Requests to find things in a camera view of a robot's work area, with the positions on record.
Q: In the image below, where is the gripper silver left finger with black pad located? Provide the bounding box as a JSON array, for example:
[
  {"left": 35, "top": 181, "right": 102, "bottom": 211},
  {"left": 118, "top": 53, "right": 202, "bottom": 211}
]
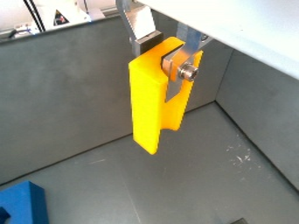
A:
[{"left": 117, "top": 0, "right": 165, "bottom": 57}]

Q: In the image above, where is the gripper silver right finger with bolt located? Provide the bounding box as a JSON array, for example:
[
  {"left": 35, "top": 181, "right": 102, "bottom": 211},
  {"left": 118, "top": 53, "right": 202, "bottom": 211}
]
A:
[{"left": 162, "top": 23, "right": 213, "bottom": 101}]

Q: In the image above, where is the yellow arch block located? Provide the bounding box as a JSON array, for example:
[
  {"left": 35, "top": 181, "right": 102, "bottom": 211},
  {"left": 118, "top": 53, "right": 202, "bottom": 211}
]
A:
[{"left": 129, "top": 37, "right": 203, "bottom": 155}]

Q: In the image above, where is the blue foam shape board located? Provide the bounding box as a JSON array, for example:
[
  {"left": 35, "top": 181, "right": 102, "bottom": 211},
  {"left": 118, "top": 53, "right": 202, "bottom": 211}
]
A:
[{"left": 0, "top": 181, "right": 50, "bottom": 224}]

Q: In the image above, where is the white device with warning label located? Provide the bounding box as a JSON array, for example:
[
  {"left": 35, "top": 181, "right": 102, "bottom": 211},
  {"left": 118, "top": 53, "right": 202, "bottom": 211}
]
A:
[{"left": 8, "top": 0, "right": 91, "bottom": 39}]

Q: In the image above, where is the black cable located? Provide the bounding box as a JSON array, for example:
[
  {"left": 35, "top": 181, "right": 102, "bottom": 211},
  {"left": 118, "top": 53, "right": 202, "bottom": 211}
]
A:
[{"left": 23, "top": 0, "right": 47, "bottom": 32}]

